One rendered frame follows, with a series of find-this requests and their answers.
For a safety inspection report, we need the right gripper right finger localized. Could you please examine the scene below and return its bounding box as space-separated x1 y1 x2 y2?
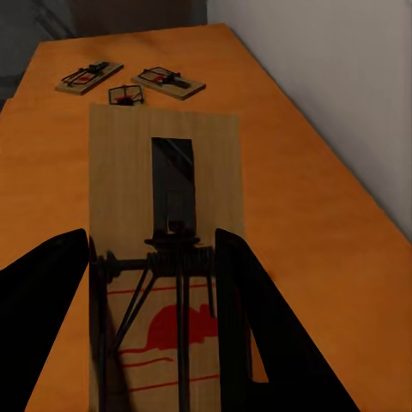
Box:
215 228 360 412

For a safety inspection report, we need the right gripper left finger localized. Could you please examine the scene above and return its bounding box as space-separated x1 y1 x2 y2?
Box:
0 228 90 412

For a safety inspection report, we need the mousetrap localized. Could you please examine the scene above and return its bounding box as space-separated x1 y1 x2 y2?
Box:
130 68 206 100
55 61 124 95
88 102 254 412
107 84 147 107

